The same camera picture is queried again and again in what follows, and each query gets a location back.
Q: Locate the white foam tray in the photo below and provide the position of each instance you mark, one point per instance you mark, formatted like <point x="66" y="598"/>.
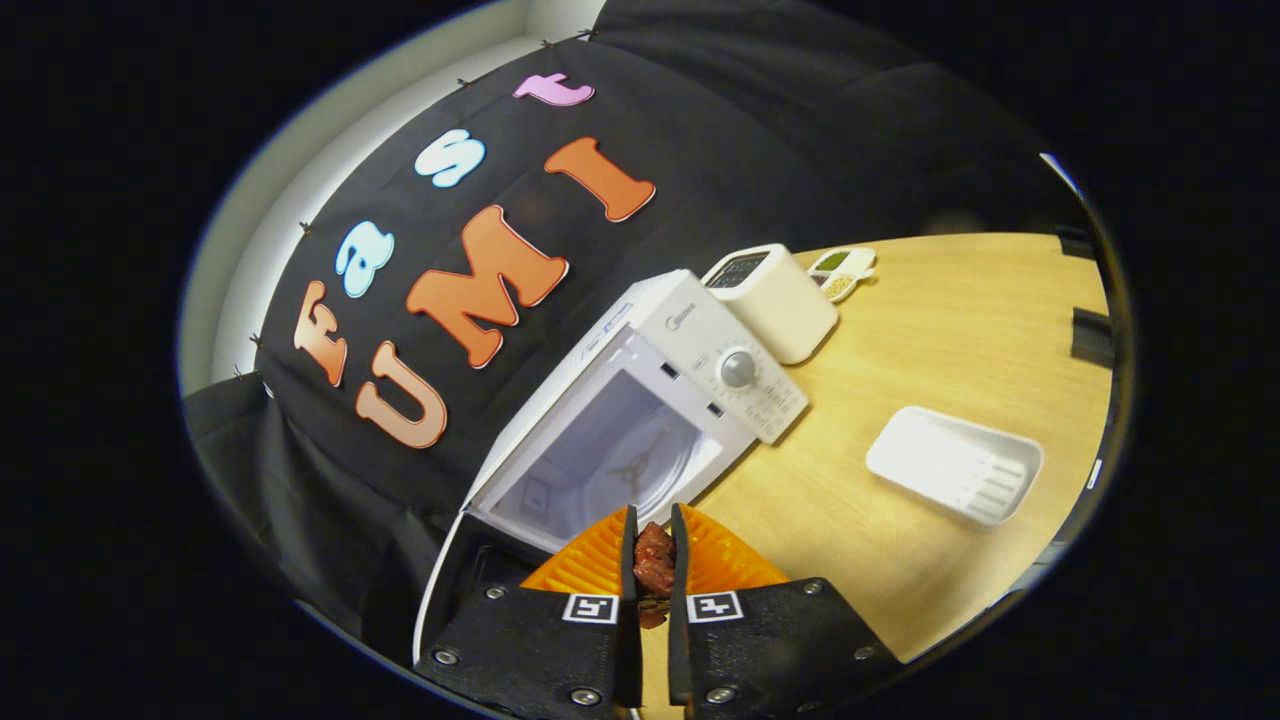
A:
<point x="950" y="465"/>

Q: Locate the brown meat piece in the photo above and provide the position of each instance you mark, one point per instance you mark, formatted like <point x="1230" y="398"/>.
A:
<point x="655" y="560"/>

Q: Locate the white microwave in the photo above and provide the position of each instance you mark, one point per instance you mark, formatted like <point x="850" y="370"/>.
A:
<point x="690" y="330"/>

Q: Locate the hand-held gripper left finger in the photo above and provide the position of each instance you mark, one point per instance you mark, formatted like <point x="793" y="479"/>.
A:
<point x="630" y="650"/>

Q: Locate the small black block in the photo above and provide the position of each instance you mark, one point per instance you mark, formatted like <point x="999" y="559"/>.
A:
<point x="1092" y="338"/>

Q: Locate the white divided snack dish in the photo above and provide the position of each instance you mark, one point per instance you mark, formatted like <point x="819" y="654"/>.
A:
<point x="842" y="272"/>

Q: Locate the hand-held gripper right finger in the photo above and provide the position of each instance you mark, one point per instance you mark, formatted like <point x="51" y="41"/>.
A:
<point x="678" y="650"/>

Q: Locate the cream toaster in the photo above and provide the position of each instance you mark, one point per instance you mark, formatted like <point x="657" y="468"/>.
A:
<point x="785" y="305"/>

